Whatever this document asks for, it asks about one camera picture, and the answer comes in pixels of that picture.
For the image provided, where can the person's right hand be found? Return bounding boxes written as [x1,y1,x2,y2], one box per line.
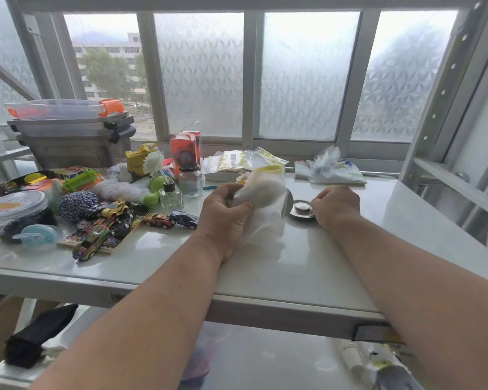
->
[310,184,362,237]

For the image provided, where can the person's left hand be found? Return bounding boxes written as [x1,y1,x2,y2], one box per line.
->
[194,181,256,265]

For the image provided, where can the yellow-top zip bag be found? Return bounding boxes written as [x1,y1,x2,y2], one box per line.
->
[227,165,290,256]

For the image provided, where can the person's right forearm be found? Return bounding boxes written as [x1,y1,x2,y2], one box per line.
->
[329,217,488,390]

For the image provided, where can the person's left forearm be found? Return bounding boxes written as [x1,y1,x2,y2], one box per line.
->
[28,235,228,390]

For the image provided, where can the crumpled clear plastic bag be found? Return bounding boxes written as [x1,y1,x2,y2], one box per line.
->
[294,145,368,186]

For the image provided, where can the flat white cardboard box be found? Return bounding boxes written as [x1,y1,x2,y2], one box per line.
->
[205,170,245,184]

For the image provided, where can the round glass jar black cap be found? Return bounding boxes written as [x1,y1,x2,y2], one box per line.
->
[178,163,204,200]

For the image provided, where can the square glass diffuser bottle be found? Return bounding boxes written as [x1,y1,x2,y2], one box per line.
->
[158,181,184,212]

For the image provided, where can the pile of printed plastic pouches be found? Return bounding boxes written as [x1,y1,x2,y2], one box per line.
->
[203,146,290,175]

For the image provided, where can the green plastic toy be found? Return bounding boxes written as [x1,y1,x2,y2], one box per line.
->
[141,174,176,207]

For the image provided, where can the red box with clear window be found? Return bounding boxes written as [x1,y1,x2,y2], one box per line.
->
[170,130,202,181]

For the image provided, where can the white flower on reed sticks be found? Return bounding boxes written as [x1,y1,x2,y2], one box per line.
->
[142,149,172,187]

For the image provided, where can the pile of toy cars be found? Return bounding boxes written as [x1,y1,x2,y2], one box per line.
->
[71,198,200,263]

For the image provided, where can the yellow crumpled packet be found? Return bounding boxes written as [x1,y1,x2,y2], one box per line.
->
[125,142,160,178]

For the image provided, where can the white foam netting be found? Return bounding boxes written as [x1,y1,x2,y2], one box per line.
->
[92,172,152,204]

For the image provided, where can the yellow red warning label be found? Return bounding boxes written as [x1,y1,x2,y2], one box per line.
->
[351,323,407,346]

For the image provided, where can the white perforated shelving rack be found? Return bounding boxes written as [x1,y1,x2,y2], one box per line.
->
[0,0,488,390]

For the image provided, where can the blue white twine ball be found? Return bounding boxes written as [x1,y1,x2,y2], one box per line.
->
[56,190,101,224]

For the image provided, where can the green toy bus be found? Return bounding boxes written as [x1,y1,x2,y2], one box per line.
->
[61,168,101,194]

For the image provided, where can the sleeve of clear plastic cups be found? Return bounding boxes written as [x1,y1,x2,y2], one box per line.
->
[336,338,373,376]

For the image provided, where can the colourful printed card sheet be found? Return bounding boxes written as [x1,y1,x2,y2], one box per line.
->
[59,217,145,255]

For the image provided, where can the clear packet with yellow print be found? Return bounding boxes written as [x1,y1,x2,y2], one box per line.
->
[365,343,409,372]

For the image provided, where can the grey storage box black latches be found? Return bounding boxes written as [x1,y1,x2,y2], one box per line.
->
[7,112,137,170]

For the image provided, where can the pale blue tape dispenser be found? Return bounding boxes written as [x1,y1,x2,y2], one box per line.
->
[11,224,61,252]

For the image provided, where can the green tree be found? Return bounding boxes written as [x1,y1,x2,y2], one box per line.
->
[80,47,135,101]

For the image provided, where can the yellow black plastic toy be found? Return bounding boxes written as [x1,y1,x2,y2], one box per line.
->
[0,170,52,196]

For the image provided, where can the clear storage box orange latch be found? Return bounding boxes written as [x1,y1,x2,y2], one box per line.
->
[6,98,125,120]

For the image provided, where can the round clear plastic container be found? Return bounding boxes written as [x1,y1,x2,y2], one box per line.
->
[0,190,59,243]

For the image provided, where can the pale apartment building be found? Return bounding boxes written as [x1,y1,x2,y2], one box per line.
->
[71,32,151,102]

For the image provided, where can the black fabric bundle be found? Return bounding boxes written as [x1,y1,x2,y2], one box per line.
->
[4,303,79,370]

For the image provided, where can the white aluminium window frame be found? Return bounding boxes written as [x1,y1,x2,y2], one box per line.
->
[4,0,485,175]

